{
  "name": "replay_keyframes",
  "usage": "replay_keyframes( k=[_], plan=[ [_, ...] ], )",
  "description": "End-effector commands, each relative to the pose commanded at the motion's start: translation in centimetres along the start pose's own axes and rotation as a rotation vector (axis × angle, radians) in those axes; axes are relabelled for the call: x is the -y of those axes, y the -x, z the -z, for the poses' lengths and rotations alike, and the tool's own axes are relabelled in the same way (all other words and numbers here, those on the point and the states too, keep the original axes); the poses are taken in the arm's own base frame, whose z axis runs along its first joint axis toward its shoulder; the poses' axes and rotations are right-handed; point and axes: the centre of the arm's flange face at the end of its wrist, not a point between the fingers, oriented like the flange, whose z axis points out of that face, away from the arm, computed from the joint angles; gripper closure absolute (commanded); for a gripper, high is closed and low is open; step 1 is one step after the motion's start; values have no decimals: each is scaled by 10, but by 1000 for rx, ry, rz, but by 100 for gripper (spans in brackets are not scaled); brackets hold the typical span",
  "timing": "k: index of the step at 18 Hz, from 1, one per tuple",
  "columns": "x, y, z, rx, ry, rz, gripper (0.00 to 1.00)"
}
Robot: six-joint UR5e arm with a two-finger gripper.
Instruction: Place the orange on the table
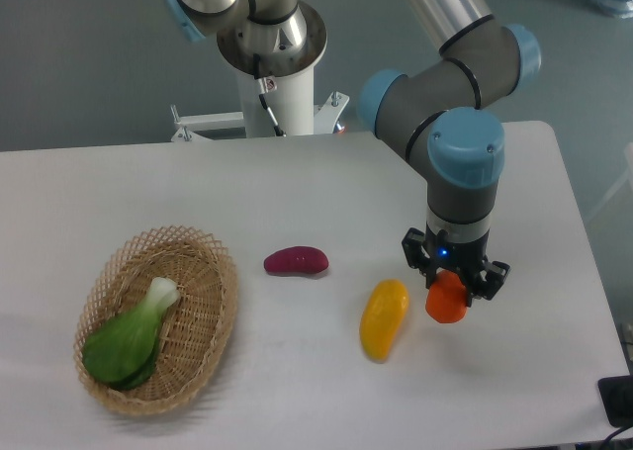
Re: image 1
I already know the purple sweet potato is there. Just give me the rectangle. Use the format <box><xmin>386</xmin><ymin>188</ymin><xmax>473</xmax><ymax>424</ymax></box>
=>
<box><xmin>263</xmin><ymin>245</ymin><xmax>329</xmax><ymax>275</ymax></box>

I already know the woven wicker basket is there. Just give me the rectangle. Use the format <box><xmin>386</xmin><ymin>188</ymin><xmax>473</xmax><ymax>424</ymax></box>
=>
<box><xmin>73</xmin><ymin>225</ymin><xmax>238</xmax><ymax>415</ymax></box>

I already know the orange mandarin fruit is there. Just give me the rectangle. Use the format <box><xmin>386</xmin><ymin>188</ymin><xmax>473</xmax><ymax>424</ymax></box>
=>
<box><xmin>425</xmin><ymin>270</ymin><xmax>468</xmax><ymax>324</ymax></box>

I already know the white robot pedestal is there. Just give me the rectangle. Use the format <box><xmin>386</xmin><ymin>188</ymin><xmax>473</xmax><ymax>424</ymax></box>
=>
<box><xmin>171</xmin><ymin>1</ymin><xmax>350</xmax><ymax>141</ymax></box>

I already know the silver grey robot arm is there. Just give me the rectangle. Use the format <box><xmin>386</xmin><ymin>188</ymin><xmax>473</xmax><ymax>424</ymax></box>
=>
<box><xmin>164</xmin><ymin>0</ymin><xmax>541</xmax><ymax>301</ymax></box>

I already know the yellow toy mango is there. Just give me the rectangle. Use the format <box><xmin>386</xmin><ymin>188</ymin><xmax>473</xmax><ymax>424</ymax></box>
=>
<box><xmin>359</xmin><ymin>279</ymin><xmax>409</xmax><ymax>362</ymax></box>

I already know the green bok choy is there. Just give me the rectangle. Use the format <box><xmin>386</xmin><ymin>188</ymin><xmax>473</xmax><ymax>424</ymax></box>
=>
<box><xmin>82</xmin><ymin>277</ymin><xmax>179</xmax><ymax>391</ymax></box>

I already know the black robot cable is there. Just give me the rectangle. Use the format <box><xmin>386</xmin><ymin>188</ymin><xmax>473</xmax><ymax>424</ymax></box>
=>
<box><xmin>252</xmin><ymin>52</ymin><xmax>288</xmax><ymax>137</ymax></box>

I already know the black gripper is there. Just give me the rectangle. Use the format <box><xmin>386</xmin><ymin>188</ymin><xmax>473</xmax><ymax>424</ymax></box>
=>
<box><xmin>401</xmin><ymin>216</ymin><xmax>510</xmax><ymax>308</ymax></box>

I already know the black device at table edge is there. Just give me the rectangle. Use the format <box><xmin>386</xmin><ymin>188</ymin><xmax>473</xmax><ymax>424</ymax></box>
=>
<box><xmin>597</xmin><ymin>375</ymin><xmax>632</xmax><ymax>427</ymax></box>

